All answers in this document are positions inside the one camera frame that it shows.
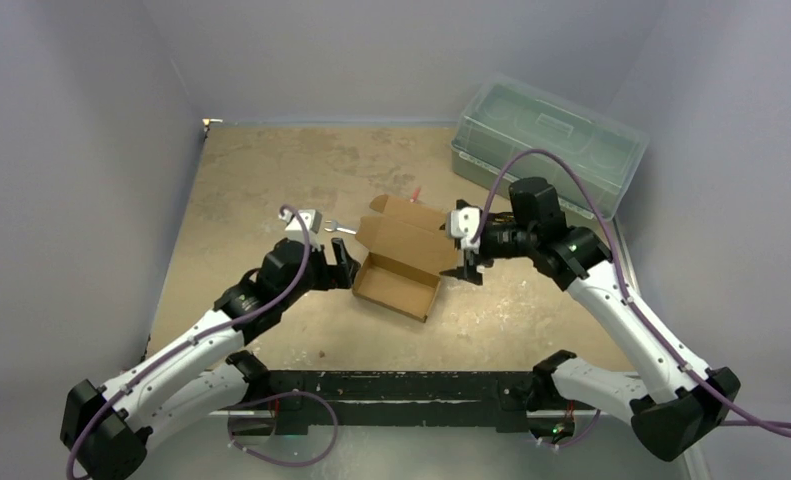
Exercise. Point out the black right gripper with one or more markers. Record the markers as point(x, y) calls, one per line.
point(472, 253)

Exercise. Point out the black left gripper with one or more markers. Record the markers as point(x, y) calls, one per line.
point(333, 276)

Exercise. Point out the brown cardboard box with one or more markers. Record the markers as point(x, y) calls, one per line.
point(407, 250)

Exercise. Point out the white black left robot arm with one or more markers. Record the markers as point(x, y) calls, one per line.
point(109, 429)

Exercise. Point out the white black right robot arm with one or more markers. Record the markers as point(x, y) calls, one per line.
point(671, 399)

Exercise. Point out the clear plastic storage box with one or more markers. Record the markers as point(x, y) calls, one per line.
point(507, 117)

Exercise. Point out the silver open-end wrench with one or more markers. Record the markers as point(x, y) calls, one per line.
point(333, 226)

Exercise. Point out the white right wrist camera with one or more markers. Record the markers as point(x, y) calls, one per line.
point(462, 225)

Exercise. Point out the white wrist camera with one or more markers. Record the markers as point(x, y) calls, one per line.
point(462, 225)
point(301, 225)

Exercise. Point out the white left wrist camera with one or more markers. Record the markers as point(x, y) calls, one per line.
point(301, 225)

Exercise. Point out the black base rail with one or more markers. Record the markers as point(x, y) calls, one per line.
point(502, 400)

